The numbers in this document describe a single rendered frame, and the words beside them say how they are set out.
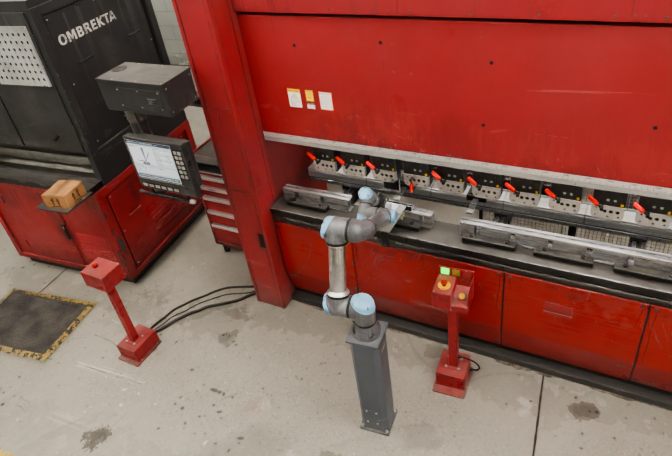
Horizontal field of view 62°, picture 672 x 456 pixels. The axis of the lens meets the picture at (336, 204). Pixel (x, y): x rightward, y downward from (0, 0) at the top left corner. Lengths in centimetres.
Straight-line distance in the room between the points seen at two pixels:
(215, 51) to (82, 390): 248
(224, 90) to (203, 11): 45
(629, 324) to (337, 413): 174
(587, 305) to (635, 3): 158
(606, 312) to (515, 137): 108
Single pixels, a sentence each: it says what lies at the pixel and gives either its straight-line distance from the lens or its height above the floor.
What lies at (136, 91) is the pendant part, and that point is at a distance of 329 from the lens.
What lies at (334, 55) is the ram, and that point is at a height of 194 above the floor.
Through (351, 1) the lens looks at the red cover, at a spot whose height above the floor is 223.
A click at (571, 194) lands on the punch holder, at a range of 305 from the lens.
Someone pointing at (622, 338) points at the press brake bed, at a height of 48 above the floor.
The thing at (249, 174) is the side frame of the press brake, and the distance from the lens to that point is 358.
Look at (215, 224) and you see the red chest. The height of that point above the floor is 35.
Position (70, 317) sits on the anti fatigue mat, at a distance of 497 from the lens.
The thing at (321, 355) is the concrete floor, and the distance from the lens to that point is 395.
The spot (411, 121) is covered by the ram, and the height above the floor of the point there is 159.
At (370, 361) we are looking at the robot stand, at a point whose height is 64.
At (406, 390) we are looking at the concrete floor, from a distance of 372.
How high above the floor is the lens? 300
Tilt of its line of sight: 35 degrees down
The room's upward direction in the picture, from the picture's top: 9 degrees counter-clockwise
